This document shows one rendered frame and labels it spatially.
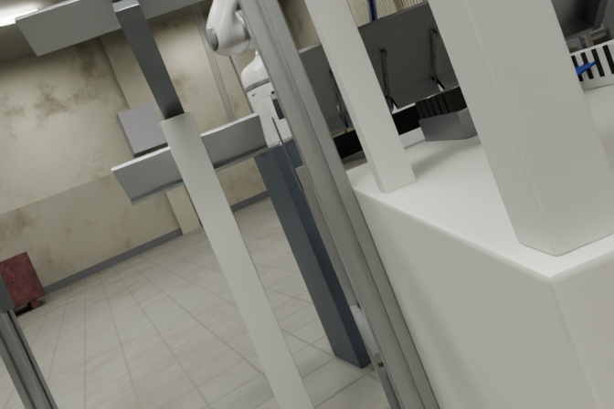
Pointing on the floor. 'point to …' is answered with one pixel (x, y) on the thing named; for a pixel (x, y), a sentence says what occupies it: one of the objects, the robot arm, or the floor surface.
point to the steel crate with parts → (21, 280)
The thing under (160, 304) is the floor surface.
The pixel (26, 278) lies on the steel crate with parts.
